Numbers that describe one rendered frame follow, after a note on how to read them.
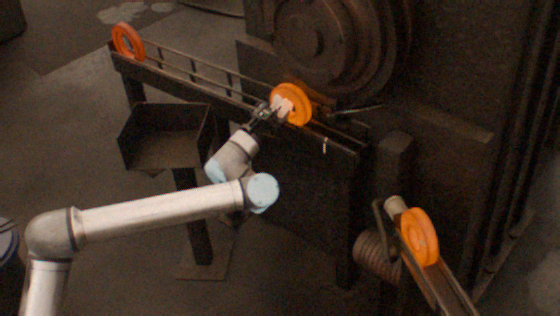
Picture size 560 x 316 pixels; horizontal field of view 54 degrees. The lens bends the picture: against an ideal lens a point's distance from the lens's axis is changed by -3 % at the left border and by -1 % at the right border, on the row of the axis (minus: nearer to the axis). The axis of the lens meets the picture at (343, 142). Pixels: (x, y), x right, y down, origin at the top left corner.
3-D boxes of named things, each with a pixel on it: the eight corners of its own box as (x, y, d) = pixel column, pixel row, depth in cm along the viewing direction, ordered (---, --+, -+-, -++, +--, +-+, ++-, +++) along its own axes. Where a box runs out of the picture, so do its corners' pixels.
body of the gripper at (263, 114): (278, 107, 174) (253, 134, 169) (285, 124, 181) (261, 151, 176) (260, 98, 177) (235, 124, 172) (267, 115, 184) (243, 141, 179)
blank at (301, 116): (272, 77, 187) (266, 82, 184) (309, 87, 179) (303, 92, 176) (279, 117, 195) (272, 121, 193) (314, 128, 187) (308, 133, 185)
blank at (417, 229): (417, 256, 156) (406, 259, 155) (406, 202, 154) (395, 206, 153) (444, 270, 141) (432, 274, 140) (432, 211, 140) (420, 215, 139)
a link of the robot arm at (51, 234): (10, 218, 133) (277, 165, 155) (22, 217, 145) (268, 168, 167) (18, 265, 132) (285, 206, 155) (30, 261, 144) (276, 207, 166)
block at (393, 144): (391, 183, 184) (396, 125, 169) (412, 193, 180) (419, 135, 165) (373, 202, 177) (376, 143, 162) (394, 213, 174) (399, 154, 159)
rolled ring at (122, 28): (131, 29, 221) (138, 25, 223) (106, 21, 231) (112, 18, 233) (144, 70, 232) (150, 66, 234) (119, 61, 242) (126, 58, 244)
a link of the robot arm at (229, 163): (222, 193, 172) (198, 171, 171) (248, 164, 178) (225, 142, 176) (228, 189, 164) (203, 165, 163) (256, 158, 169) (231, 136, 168)
